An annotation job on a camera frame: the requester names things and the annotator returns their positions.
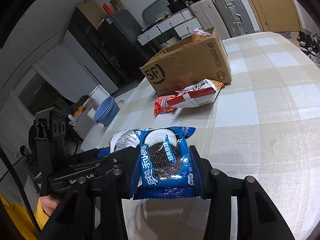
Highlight silver grey snack bag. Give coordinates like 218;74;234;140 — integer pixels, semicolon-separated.
110;129;140;153

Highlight blue Oreo pack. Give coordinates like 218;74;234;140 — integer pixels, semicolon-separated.
133;126;197;200

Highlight bread roll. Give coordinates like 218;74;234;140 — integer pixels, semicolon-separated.
191;28;212;42

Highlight red small snack pack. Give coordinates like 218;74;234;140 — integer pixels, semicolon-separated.
153;95;176;116

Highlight person left hand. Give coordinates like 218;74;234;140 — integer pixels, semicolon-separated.
40;195;60;217

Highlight blue stacked bowls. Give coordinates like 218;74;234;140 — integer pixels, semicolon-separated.
93;96;119;126

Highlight white trash bin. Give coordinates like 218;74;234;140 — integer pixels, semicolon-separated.
89;85;110;106

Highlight checked tablecloth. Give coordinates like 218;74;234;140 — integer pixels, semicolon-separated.
81;32;319;239

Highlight black refrigerator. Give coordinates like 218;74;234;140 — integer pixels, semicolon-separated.
98;10;155;82

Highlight SF cardboard box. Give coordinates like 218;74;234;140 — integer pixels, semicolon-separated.
140;28;232;95

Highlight white drawer desk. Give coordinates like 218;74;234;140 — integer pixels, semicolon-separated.
137;8;202;45

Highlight silver suitcase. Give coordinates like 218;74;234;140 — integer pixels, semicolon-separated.
213;0;254;37

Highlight beige suitcase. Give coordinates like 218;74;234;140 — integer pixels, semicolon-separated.
189;0;231;40

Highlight wooden door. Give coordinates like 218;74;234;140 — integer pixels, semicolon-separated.
248;0;302;32

